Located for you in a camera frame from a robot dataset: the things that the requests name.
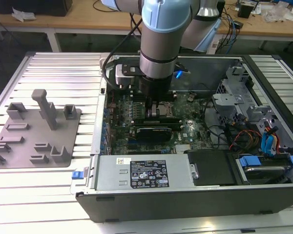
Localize black RAM slot row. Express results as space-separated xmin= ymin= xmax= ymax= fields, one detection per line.
xmin=130 ymin=89 xmax=176 ymax=103
xmin=133 ymin=118 xmax=182 ymax=125

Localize silver CPU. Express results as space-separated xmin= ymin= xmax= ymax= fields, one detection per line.
xmin=158 ymin=103 xmax=173 ymax=116

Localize metal CPU socket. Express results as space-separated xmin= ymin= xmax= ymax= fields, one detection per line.
xmin=157 ymin=100 xmax=178 ymax=119

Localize black graphics card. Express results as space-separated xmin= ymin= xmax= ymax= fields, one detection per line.
xmin=136 ymin=126 xmax=173 ymax=142

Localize green motherboard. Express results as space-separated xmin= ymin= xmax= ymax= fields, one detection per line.
xmin=104 ymin=90 xmax=226 ymax=156

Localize grey metal drive cage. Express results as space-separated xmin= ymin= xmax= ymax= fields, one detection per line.
xmin=211 ymin=65 xmax=255 ymax=123

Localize grey power supply with label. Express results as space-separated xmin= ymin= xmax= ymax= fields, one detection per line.
xmin=93 ymin=154 xmax=195 ymax=193

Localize black plastic shroud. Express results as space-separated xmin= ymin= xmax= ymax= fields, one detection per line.
xmin=185 ymin=149 xmax=236 ymax=187

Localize grey parts rack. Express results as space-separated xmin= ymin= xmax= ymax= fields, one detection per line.
xmin=0 ymin=89 xmax=83 ymax=170

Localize wooden workbench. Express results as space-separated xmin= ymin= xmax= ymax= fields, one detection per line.
xmin=0 ymin=0 xmax=293 ymax=53

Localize small black box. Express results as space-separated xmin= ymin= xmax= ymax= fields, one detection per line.
xmin=237 ymin=4 xmax=255 ymax=18

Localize blue case latch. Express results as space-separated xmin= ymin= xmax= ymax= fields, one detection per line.
xmin=71 ymin=171 xmax=85 ymax=181

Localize black open PC case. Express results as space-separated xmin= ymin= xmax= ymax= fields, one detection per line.
xmin=70 ymin=54 xmax=293 ymax=224

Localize hard disk in blue carrier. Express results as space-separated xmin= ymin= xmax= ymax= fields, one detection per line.
xmin=237 ymin=155 xmax=293 ymax=186

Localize large black box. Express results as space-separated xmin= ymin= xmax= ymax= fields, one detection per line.
xmin=0 ymin=0 xmax=73 ymax=17

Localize clear plastic bags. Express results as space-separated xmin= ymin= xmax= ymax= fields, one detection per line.
xmin=260 ymin=4 xmax=293 ymax=24

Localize crumpled white paper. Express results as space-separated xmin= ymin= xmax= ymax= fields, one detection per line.
xmin=11 ymin=6 xmax=37 ymax=23

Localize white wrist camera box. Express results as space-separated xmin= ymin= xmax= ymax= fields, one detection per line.
xmin=114 ymin=62 xmax=143 ymax=90

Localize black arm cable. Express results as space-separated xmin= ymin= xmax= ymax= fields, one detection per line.
xmin=104 ymin=12 xmax=144 ymax=90

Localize red orange wire bundle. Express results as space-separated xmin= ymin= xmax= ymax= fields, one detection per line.
xmin=230 ymin=130 xmax=262 ymax=150

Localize blue disk wire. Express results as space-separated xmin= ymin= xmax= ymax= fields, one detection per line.
xmin=260 ymin=128 xmax=277 ymax=157

